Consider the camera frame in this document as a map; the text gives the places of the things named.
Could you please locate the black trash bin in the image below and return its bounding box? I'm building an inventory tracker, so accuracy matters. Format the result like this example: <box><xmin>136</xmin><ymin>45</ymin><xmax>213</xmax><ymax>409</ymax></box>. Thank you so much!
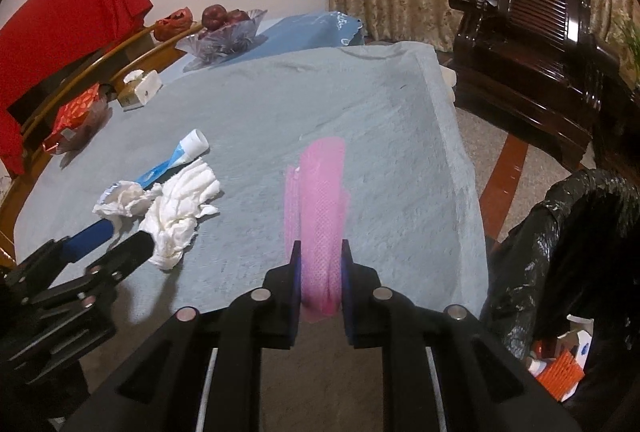
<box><xmin>480</xmin><ymin>169</ymin><xmax>640</xmax><ymax>432</ymax></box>

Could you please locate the glass fruit bowl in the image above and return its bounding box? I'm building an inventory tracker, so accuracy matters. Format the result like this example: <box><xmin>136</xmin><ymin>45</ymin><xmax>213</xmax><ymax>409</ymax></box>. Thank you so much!
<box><xmin>175</xmin><ymin>9</ymin><xmax>268</xmax><ymax>62</ymax></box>

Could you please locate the red mesh bag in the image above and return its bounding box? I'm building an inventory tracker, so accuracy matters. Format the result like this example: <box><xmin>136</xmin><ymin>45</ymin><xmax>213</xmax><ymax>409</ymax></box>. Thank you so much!
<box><xmin>152</xmin><ymin>6</ymin><xmax>195</xmax><ymax>41</ymax></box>

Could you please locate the dark wooden armchair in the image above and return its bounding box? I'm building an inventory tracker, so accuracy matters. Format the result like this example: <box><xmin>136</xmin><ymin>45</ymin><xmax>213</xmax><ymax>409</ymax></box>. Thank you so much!
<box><xmin>447</xmin><ymin>0</ymin><xmax>623</xmax><ymax>173</ymax></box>

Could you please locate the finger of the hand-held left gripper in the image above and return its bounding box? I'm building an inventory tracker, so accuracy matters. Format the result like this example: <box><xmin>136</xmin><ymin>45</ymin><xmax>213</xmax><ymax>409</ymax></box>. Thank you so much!
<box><xmin>2</xmin><ymin>218</ymin><xmax>115</xmax><ymax>297</ymax></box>
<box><xmin>30</xmin><ymin>231</ymin><xmax>157</xmax><ymax>313</ymax></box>

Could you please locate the blue plastic table cover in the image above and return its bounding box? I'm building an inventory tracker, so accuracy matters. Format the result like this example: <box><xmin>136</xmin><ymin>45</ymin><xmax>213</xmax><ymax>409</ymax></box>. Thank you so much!
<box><xmin>160</xmin><ymin>10</ymin><xmax>366</xmax><ymax>82</ymax></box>

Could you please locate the television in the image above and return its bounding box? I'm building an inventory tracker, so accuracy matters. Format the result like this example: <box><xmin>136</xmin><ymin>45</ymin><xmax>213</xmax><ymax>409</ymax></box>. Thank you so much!
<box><xmin>6</xmin><ymin>46</ymin><xmax>108</xmax><ymax>125</ymax></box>

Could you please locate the white carton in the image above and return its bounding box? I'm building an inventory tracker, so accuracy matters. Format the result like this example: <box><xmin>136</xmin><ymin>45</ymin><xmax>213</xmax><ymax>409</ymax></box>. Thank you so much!
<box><xmin>555</xmin><ymin>314</ymin><xmax>596</xmax><ymax>370</ymax></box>

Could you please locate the orange foam net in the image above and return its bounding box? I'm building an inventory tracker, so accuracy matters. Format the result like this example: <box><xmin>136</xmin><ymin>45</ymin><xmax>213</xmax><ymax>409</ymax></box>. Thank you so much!
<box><xmin>537</xmin><ymin>349</ymin><xmax>586</xmax><ymax>403</ymax></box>

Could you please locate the wooden cabinet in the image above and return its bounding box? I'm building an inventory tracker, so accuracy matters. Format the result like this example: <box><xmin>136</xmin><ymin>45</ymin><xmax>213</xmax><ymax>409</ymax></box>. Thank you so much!
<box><xmin>0</xmin><ymin>22</ymin><xmax>206</xmax><ymax>263</ymax></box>

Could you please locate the red patterned packet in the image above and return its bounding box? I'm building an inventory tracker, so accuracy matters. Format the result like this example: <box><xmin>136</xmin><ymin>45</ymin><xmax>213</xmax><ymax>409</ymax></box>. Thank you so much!
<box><xmin>42</xmin><ymin>82</ymin><xmax>108</xmax><ymax>156</ymax></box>

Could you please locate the pink foam net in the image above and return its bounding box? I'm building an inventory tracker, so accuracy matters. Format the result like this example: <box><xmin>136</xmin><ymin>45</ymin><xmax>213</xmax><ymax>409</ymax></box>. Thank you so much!
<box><xmin>283</xmin><ymin>138</ymin><xmax>351</xmax><ymax>320</ymax></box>

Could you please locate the blue white toothpaste tube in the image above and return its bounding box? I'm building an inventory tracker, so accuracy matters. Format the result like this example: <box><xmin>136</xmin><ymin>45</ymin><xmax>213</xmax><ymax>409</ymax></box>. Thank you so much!
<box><xmin>135</xmin><ymin>129</ymin><xmax>210</xmax><ymax>190</ymax></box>

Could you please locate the light blue table cloth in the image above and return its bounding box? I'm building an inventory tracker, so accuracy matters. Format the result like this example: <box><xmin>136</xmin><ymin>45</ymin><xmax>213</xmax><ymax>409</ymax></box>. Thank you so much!
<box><xmin>12</xmin><ymin>40</ymin><xmax>490</xmax><ymax>328</ymax></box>

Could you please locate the red cloth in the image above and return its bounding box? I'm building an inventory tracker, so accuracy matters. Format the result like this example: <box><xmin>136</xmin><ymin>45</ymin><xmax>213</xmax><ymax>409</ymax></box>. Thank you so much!
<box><xmin>0</xmin><ymin>0</ymin><xmax>154</xmax><ymax>177</ymax></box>

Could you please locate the large white tissue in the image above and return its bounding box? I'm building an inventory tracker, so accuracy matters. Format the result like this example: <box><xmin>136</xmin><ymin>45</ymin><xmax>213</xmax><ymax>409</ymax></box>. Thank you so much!
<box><xmin>137</xmin><ymin>157</ymin><xmax>222</xmax><ymax>270</ymax></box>

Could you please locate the small crumpled white tissue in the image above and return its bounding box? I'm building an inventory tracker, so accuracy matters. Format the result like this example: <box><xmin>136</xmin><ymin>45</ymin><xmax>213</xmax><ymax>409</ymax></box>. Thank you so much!
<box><xmin>92</xmin><ymin>180</ymin><xmax>163</xmax><ymax>233</ymax></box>

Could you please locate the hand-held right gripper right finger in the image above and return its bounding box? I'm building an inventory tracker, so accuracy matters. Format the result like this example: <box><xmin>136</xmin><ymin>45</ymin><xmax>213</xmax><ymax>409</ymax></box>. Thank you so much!
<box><xmin>341</xmin><ymin>238</ymin><xmax>583</xmax><ymax>432</ymax></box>

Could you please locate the white scalloped cloth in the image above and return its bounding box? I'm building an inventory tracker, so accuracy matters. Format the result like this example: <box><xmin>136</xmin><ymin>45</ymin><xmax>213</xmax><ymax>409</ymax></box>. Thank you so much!
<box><xmin>439</xmin><ymin>64</ymin><xmax>458</xmax><ymax>105</ymax></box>

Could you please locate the dark wooden side furniture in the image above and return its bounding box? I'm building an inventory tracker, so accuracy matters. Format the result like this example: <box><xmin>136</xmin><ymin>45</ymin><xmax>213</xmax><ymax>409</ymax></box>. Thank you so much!
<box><xmin>590</xmin><ymin>76</ymin><xmax>640</xmax><ymax>173</ymax></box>

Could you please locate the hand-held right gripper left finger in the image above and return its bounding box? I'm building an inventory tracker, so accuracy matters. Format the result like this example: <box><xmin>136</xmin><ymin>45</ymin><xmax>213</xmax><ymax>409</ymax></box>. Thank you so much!
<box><xmin>60</xmin><ymin>239</ymin><xmax>304</xmax><ymax>432</ymax></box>

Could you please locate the small beige box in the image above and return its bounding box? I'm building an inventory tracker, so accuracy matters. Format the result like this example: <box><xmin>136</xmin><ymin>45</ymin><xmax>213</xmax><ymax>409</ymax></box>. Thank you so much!
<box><xmin>116</xmin><ymin>69</ymin><xmax>163</xmax><ymax>110</ymax></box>

